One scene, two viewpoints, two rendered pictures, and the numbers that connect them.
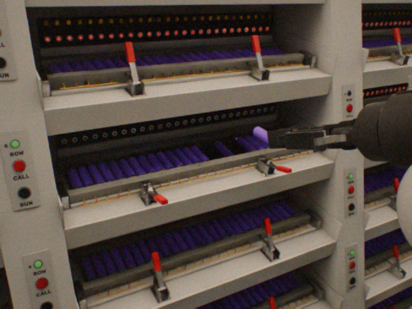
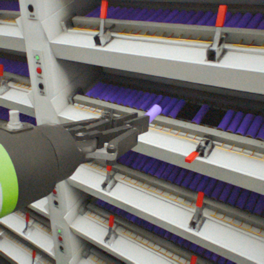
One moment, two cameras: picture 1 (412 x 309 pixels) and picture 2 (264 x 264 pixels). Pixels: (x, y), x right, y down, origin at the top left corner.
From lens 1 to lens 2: 0.73 m
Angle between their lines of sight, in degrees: 60
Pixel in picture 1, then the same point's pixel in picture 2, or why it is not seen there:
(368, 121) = not seen: hidden behind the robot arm
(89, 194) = (82, 101)
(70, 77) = (82, 21)
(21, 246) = (41, 113)
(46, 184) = (50, 86)
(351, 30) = not seen: outside the picture
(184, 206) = not seen: hidden behind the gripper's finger
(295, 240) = (234, 233)
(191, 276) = (134, 191)
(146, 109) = (102, 58)
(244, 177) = (180, 145)
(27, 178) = (42, 79)
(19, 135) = (39, 53)
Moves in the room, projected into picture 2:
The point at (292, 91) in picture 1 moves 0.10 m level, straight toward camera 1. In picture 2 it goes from (249, 83) to (195, 87)
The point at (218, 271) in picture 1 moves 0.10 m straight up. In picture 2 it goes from (150, 202) to (151, 169)
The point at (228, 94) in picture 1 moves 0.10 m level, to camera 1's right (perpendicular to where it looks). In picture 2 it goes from (166, 65) to (199, 77)
